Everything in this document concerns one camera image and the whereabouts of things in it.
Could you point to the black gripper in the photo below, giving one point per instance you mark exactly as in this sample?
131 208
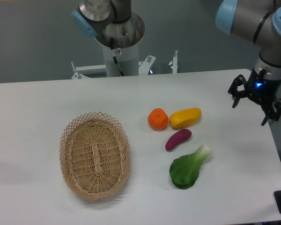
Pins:
260 90

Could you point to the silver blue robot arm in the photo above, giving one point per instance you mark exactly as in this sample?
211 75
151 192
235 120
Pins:
258 21

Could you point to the green bok choy vegetable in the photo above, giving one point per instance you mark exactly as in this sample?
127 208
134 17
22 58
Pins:
185 170

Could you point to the yellow mango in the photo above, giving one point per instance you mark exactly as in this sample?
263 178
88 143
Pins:
185 118

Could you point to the purple sweet potato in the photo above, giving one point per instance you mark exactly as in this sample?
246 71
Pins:
178 138

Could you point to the orange tangerine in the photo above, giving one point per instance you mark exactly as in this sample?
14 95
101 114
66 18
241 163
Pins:
158 119

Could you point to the woven wicker basket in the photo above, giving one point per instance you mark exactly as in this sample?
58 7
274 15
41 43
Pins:
95 156

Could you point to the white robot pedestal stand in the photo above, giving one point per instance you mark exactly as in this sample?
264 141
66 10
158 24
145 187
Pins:
120 43

